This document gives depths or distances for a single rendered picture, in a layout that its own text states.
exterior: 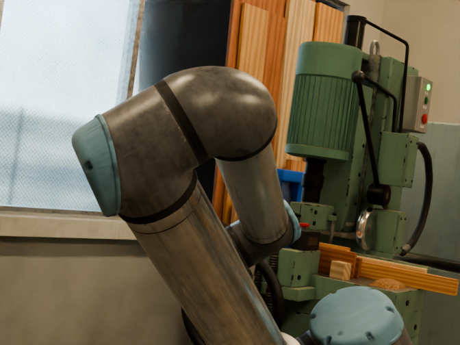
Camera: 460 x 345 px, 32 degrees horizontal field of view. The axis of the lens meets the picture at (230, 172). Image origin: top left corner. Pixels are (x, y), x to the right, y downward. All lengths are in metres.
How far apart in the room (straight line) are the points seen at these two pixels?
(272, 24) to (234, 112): 3.04
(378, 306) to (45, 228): 1.99
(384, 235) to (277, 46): 1.91
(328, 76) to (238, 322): 1.10
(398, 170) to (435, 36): 2.56
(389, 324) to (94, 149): 0.63
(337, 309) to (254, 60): 2.54
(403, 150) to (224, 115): 1.39
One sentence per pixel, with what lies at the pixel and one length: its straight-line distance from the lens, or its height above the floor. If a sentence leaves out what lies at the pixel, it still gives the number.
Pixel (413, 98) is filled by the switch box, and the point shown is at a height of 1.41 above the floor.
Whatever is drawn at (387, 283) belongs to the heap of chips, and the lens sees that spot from 2.00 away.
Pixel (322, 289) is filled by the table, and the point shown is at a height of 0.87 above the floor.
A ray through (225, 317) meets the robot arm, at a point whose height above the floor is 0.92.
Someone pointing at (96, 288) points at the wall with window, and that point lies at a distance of 3.48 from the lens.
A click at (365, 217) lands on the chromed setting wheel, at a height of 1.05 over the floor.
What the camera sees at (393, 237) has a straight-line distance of 2.29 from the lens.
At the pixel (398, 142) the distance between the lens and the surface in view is 2.32.
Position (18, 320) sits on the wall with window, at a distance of 3.27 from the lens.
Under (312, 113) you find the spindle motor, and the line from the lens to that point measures 2.16.
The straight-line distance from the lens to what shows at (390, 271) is 2.12.
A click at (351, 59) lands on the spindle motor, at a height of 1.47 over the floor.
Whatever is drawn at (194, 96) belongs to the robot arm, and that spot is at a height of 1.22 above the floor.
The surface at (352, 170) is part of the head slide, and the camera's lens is 2.28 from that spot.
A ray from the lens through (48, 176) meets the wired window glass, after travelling 3.32.
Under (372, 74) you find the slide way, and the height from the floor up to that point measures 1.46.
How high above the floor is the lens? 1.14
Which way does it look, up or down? level
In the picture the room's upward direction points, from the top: 8 degrees clockwise
